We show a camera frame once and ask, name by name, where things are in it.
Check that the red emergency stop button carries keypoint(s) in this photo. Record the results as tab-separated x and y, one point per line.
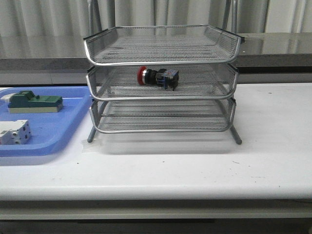
165	78

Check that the blue plastic tray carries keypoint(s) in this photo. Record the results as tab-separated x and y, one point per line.
50	131

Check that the grey stone back counter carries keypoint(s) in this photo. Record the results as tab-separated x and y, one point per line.
61	60

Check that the green terminal block module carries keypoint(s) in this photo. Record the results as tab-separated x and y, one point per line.
28	102

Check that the white circuit breaker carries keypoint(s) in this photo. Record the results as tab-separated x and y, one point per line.
14	132

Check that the silver wire rack frame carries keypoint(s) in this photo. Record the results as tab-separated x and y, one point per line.
95	26

